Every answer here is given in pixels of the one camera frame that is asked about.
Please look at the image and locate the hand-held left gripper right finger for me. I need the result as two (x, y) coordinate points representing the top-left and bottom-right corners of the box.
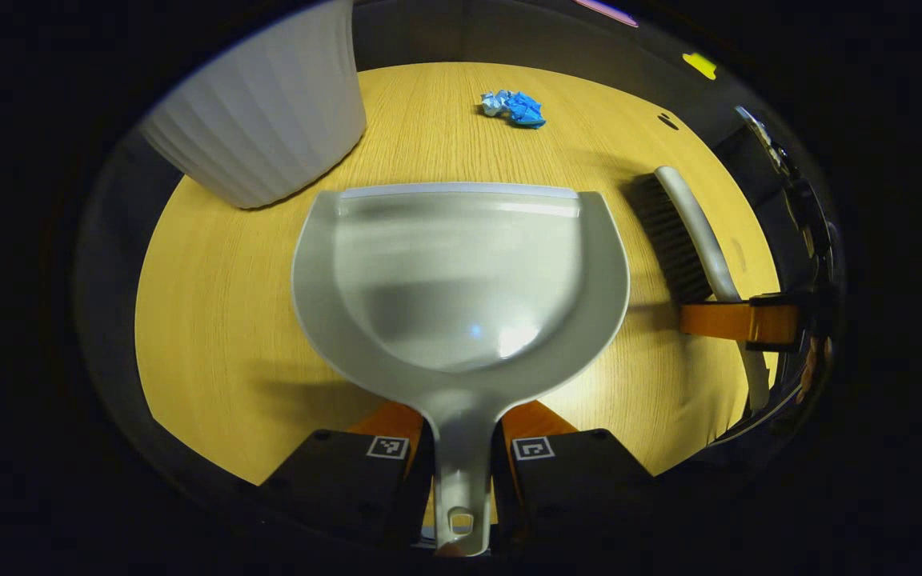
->
(491, 398), (658, 554)

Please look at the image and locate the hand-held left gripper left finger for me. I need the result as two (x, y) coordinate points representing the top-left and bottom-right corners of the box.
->
(259, 400), (435, 553)

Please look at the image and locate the small white broom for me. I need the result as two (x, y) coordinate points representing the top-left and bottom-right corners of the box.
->
(625, 166), (772, 413)

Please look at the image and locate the white plastic dustpan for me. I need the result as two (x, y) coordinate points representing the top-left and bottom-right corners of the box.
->
(291, 182), (631, 557)

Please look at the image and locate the blue paper trash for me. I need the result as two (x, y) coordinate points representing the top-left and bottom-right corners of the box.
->
(479, 90), (547, 129)

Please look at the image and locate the white ribbed garbage bin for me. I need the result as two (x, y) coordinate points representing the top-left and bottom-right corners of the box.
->
(141, 0), (367, 210)

